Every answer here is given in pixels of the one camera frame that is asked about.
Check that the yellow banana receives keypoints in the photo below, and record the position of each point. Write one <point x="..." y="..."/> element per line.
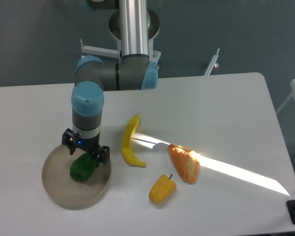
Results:
<point x="127" y="153"/>

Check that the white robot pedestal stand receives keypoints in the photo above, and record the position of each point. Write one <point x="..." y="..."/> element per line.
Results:
<point x="153" y="30"/>

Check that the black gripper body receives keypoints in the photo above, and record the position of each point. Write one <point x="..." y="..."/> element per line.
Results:
<point x="90" y="145"/>

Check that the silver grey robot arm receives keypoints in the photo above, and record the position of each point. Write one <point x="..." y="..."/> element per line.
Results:
<point x="134" y="26"/>

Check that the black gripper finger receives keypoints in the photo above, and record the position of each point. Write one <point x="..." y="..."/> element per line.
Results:
<point x="70" y="140"/>
<point x="101" y="154"/>

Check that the beige round plate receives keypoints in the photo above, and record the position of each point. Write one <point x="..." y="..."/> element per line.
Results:
<point x="65" y="191"/>

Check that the yellow bell pepper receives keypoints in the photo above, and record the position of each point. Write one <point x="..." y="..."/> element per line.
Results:
<point x="162" y="189"/>

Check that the green bell pepper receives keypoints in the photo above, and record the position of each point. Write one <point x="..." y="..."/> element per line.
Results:
<point x="83" y="167"/>

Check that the orange peeled tangerine piece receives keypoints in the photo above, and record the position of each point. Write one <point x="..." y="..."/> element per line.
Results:
<point x="185" y="162"/>

